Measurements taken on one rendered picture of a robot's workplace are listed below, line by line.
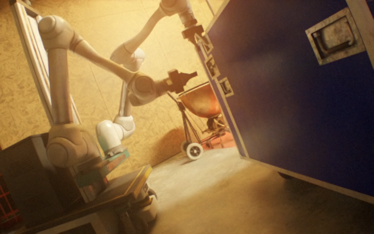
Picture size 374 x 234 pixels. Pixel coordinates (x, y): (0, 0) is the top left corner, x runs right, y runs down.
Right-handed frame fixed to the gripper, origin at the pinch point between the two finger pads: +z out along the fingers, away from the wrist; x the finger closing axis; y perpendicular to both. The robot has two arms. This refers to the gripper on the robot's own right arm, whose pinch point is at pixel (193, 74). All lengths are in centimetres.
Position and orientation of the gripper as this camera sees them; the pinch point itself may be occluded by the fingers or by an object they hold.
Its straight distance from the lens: 135.4
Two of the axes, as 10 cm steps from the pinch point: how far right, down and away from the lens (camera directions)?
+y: -3.0, -3.5, 8.9
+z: 9.0, -4.0, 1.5
